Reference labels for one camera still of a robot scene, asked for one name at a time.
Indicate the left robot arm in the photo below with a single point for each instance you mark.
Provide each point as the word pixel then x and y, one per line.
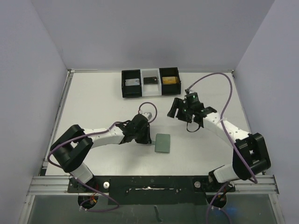
pixel 72 147

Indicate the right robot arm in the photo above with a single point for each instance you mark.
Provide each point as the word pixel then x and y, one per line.
pixel 250 154

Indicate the green card holder wallet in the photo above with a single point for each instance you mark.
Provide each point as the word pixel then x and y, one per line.
pixel 162 143

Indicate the silver card in left bin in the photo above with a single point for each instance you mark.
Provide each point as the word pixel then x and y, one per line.
pixel 132 82

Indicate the black right bin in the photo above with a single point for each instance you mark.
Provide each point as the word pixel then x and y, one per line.
pixel 170 89

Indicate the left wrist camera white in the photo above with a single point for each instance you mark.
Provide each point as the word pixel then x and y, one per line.
pixel 147 115

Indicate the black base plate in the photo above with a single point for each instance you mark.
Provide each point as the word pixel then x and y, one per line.
pixel 156 190

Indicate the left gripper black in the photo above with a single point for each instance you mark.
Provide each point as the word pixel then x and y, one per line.
pixel 146 139

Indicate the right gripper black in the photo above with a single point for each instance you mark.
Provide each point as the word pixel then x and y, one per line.
pixel 183 111

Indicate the black card in white bin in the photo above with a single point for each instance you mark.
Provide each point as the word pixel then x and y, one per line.
pixel 150 80

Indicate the black left bin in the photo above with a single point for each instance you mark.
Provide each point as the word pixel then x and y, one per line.
pixel 131 91

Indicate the black bin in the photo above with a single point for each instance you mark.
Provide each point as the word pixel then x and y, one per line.
pixel 170 89
pixel 131 91

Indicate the aluminium front rail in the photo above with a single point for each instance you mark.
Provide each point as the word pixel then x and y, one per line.
pixel 58 185

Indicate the gold credit card in bin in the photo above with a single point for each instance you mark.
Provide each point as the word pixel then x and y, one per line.
pixel 170 80

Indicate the white middle bin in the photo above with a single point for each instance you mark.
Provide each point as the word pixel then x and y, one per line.
pixel 151 90

